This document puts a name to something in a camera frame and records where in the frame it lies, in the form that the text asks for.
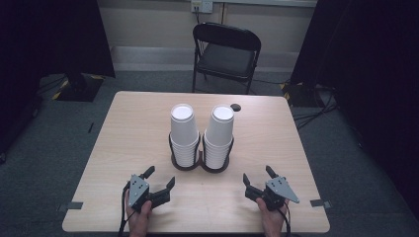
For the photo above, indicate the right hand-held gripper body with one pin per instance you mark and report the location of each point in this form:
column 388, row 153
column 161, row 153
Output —
column 279, row 191

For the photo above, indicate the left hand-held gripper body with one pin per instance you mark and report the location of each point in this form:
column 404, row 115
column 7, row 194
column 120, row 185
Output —
column 138, row 191

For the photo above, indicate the black double cup holder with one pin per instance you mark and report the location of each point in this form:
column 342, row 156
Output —
column 199, row 164

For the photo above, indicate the stack of white paper cups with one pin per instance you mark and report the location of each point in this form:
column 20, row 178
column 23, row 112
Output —
column 183, row 131
column 220, row 135

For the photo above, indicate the person's left hand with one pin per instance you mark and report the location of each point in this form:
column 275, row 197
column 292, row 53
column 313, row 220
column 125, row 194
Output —
column 140, row 220

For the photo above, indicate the person's right hand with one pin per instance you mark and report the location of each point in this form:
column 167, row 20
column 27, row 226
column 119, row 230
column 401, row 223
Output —
column 272, row 221

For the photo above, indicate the grey tape strip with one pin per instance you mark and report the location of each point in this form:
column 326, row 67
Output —
column 321, row 203
column 70, row 206

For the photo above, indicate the small black floor item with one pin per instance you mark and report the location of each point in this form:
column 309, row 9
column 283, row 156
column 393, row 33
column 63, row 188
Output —
column 90, row 127

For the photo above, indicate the black round table disc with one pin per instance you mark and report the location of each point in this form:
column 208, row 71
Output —
column 235, row 107

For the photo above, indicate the black stand base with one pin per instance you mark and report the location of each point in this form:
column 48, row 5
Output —
column 80, row 89
column 301, row 95

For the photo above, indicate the black folding chair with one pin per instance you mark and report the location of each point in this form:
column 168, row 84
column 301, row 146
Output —
column 227, row 59

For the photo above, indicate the black curtain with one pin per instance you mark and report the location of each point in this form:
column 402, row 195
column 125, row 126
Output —
column 372, row 65

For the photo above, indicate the white wall socket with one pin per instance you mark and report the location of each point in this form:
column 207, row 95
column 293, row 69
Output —
column 201, row 5

